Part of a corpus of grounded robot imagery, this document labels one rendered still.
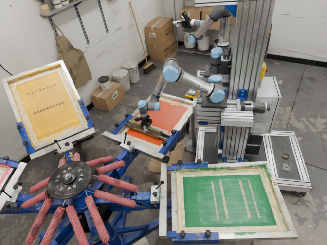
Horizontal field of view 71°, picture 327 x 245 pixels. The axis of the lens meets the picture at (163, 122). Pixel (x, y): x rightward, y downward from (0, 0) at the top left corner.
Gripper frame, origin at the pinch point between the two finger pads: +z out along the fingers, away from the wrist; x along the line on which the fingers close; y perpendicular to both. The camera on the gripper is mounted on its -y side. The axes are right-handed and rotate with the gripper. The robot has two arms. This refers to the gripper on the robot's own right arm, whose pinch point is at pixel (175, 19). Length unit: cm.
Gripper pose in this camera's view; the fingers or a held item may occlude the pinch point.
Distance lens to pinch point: 272.9
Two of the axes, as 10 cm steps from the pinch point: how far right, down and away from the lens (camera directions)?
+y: 1.9, 6.4, 7.5
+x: 5.7, -6.9, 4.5
